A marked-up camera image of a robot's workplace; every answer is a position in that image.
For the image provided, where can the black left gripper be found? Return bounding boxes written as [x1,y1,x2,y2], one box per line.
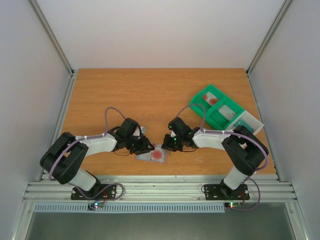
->
[125,135,155,155]

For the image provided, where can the white red circle card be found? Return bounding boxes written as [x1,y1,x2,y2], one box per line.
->
[150,143,166,163]

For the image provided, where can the pink leather card holder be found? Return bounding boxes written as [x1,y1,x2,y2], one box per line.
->
[136,143,169,164]

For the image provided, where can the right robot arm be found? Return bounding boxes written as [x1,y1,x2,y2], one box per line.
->
[161,117,269,201]

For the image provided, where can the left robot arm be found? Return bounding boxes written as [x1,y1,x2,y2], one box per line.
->
[39,118,155,200]

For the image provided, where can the red circle card stack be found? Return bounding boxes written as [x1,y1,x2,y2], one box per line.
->
[202,92,219,106]

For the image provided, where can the teal card stack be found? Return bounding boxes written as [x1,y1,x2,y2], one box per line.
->
[234,118,255,133]

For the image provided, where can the large green bin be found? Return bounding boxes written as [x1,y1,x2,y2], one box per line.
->
[190,84,227,129]

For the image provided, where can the small green bin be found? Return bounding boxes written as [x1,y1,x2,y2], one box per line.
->
[205,97,245,130]

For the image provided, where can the white bin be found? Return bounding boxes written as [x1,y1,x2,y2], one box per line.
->
[225,110,264,135]

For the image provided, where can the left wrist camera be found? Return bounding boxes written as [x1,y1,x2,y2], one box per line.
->
[133,126,147,137]

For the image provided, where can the aluminium front rail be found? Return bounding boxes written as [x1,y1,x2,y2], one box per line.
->
[22,173,298,203]

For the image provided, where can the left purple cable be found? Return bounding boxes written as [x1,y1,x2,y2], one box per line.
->
[48,106,126,201]

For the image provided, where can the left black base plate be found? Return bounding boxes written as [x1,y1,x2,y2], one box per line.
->
[70,184,117,201]

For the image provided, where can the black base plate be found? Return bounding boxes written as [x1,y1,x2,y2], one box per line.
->
[201,184,250,201]
[70,184,117,201]

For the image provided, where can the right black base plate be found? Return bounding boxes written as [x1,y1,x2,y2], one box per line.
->
[201,184,250,201]

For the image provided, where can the grey slotted cable duct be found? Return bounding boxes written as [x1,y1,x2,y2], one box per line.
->
[34,202,225,214]

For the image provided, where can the aluminium frame post left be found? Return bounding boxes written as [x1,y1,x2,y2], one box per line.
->
[28,0,75,76]

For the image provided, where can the aluminium frame post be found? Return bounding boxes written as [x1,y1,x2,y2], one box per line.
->
[245,0,294,78]
[28,0,75,76]

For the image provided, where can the aluminium frame post right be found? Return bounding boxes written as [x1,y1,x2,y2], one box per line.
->
[245,0,294,78]

